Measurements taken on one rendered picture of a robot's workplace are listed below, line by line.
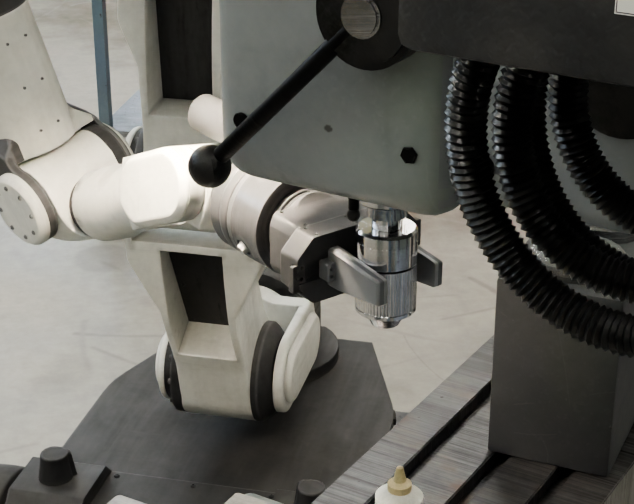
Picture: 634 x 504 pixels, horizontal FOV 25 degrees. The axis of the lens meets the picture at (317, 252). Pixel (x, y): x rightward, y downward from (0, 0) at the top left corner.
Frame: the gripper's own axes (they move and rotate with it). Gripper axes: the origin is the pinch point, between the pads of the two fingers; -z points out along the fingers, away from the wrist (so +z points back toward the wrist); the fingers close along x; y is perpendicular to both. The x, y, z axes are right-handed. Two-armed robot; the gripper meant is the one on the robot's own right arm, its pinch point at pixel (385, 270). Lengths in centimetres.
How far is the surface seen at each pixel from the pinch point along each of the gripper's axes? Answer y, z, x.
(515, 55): -30, -37, -25
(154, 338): 123, 205, 97
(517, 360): 18.8, 7.9, 23.0
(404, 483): 19.7, -0.5, 2.1
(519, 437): 27.1, 7.3, 23.4
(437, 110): -17.1, -11.5, -5.7
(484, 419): 29.5, 14.7, 25.9
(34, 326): 123, 229, 76
